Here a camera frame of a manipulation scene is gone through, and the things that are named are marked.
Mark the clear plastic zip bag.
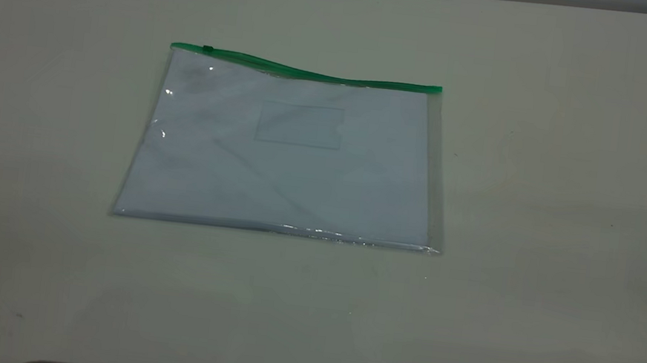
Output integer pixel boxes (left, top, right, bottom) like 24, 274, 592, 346
108, 36, 463, 257

